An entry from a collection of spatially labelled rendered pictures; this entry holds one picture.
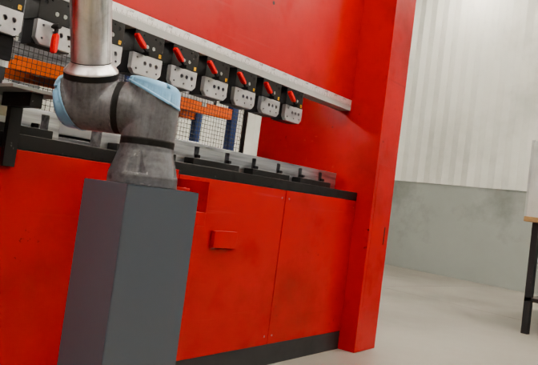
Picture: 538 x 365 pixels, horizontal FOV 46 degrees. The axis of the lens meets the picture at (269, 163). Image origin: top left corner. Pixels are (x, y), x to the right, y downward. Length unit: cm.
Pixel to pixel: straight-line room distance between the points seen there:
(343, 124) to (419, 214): 609
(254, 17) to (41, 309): 159
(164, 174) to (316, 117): 254
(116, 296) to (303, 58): 219
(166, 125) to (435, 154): 844
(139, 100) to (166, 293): 41
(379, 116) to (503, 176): 564
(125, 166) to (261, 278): 169
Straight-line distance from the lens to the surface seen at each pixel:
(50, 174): 208
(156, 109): 135
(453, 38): 995
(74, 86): 140
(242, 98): 288
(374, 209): 359
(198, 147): 270
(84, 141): 264
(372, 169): 358
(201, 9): 270
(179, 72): 258
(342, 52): 362
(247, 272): 286
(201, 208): 217
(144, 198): 130
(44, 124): 223
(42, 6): 221
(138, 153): 135
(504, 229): 906
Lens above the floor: 79
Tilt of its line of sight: 3 degrees up
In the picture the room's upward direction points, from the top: 8 degrees clockwise
